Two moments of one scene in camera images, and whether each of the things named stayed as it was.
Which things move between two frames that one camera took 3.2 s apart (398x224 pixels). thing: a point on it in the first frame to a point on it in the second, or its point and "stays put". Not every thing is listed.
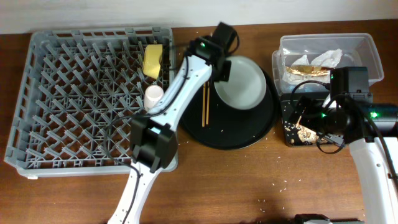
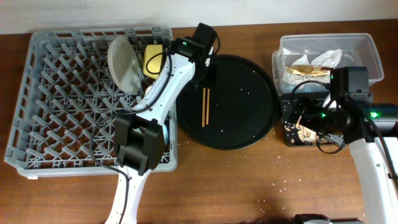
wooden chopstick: (203, 104) stays put
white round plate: (246, 86) to (124, 66)
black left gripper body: (224, 74) to (207, 77)
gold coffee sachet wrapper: (308, 70) stays put
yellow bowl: (152, 58) stays put
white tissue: (327, 60) stays put
